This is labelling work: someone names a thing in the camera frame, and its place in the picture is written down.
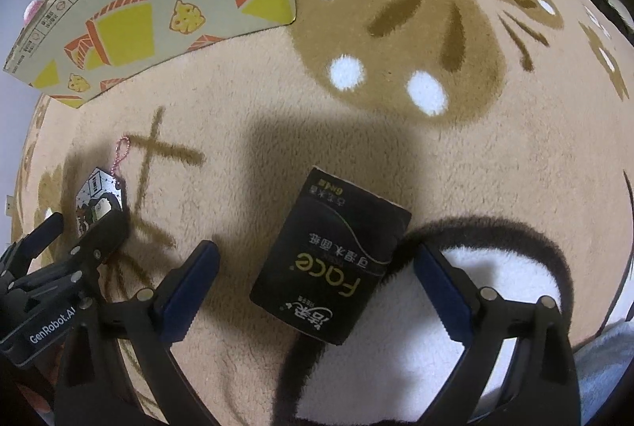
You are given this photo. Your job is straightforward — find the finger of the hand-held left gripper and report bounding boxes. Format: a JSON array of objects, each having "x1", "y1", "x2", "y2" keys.
[
  {"x1": 20, "y1": 208, "x2": 130, "y2": 296},
  {"x1": 0, "y1": 211, "x2": 65, "y2": 279}
]

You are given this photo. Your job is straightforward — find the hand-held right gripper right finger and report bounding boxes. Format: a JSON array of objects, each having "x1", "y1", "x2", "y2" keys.
[{"x1": 413, "y1": 244, "x2": 580, "y2": 426}]

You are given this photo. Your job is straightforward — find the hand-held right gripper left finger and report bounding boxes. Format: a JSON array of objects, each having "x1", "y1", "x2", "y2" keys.
[{"x1": 52, "y1": 239, "x2": 221, "y2": 426}]

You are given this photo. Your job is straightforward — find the keychain charm with pink chain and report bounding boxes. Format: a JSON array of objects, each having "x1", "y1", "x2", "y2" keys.
[{"x1": 74, "y1": 136, "x2": 131, "y2": 229}]

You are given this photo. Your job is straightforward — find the black tissue pack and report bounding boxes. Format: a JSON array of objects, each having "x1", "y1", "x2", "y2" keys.
[{"x1": 249, "y1": 166, "x2": 413, "y2": 346}]

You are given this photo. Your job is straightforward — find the printed cardboard box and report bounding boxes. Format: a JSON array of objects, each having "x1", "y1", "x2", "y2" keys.
[{"x1": 2, "y1": 0, "x2": 298, "y2": 110}]

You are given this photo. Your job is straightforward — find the light blue fleece cloth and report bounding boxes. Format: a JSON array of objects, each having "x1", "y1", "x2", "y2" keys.
[{"x1": 569, "y1": 317, "x2": 634, "y2": 426}]

